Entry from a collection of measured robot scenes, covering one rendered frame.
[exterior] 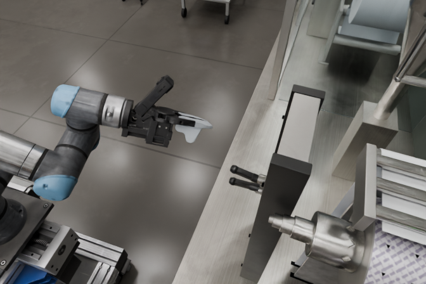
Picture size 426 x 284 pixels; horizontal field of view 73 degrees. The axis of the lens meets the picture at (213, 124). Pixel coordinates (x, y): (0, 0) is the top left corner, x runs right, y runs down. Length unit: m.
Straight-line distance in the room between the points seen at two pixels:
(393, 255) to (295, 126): 0.18
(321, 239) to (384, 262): 0.07
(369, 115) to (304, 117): 0.47
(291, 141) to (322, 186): 0.64
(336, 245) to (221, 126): 1.94
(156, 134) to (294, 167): 0.40
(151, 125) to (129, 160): 1.52
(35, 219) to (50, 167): 0.47
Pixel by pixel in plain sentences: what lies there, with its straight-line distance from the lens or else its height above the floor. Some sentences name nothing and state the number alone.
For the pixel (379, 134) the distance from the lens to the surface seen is 0.89.
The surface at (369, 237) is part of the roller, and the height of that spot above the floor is 1.38.
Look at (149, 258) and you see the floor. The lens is 1.84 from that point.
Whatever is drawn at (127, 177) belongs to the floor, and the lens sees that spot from 2.11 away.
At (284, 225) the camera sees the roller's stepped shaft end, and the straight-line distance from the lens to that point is 0.43.
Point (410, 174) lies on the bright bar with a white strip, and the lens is 0.41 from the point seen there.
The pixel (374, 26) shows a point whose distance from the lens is 1.03.
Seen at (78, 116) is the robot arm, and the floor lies 1.27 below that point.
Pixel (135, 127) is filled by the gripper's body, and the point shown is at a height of 1.22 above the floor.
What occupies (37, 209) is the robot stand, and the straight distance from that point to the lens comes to 1.17.
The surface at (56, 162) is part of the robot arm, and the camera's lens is 0.71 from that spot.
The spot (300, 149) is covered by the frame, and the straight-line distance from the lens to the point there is 0.39.
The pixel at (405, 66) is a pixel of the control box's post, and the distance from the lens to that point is 0.59.
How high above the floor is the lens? 1.74
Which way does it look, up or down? 49 degrees down
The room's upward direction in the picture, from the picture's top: straight up
